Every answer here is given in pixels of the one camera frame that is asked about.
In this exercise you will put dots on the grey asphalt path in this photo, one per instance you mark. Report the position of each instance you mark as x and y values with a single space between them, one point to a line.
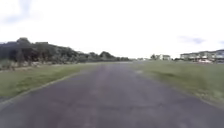
110 100

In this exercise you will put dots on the row of trees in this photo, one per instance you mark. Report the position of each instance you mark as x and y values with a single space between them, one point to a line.
40 51

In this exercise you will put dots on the grass field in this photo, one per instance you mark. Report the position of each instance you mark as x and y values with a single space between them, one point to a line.
186 75

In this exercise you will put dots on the grass strip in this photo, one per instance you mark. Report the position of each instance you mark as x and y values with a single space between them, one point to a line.
23 78

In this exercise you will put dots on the long pale building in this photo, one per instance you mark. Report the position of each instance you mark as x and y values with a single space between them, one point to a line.
203 56

